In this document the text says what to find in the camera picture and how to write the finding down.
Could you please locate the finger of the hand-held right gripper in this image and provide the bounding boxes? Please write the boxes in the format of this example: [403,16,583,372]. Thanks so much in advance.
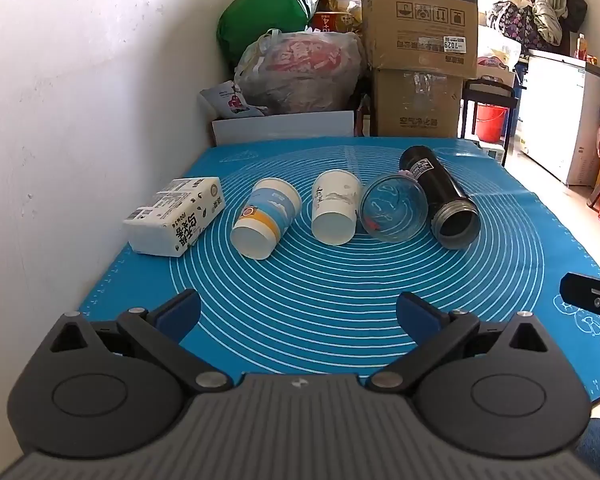
[559,272,600,312]

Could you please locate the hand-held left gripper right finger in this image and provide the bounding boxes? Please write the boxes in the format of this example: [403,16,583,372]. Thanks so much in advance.
[369,291,562,391]

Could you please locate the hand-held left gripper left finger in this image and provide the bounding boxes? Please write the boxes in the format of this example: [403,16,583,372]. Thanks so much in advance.
[47,288,232,394]

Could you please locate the clear plastic cup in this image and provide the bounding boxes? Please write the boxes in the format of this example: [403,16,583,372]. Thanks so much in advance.
[360,172,428,244]

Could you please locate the blue and white paper cup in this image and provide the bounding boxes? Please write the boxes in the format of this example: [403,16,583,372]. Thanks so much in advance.
[230,178,302,261]

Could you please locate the white tissue pack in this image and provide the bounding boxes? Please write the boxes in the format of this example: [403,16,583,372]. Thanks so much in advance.
[122,176,226,258]

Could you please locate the blue silicone baking mat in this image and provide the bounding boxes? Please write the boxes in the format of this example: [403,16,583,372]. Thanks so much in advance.
[77,136,600,403]

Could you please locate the black thermos bottle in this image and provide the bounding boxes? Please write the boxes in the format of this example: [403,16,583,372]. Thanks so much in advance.
[399,146,481,251]

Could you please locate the white chest freezer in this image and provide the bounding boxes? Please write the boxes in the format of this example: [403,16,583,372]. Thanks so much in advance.
[519,50,600,187]

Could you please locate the red bucket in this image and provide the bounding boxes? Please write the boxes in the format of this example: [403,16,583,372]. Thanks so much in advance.
[475,104,508,143]

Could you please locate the cardboard box with clear tape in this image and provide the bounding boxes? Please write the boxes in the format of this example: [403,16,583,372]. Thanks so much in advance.
[371,66,465,139]

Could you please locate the white flat box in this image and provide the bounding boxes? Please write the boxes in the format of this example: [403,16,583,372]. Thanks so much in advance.
[211,110,356,147]

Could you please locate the grey printed pouch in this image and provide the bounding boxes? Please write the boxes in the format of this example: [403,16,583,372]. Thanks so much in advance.
[199,81,269,120]

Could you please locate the black stool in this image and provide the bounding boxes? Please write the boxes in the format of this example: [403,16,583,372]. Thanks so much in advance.
[459,79,520,166]

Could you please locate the clear plastic bag red contents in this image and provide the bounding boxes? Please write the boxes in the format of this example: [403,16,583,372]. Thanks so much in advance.
[234,30,366,116]

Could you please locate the floral fabric bag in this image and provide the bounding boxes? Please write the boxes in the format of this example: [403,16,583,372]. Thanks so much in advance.
[487,1,537,42]

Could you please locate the large cardboard box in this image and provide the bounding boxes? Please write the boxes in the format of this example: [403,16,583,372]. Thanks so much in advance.
[362,0,479,80]

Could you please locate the red gift box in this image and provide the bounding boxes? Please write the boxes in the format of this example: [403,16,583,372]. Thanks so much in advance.
[312,11,357,36]

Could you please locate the green bag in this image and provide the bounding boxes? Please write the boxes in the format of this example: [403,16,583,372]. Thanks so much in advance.
[216,0,321,68]

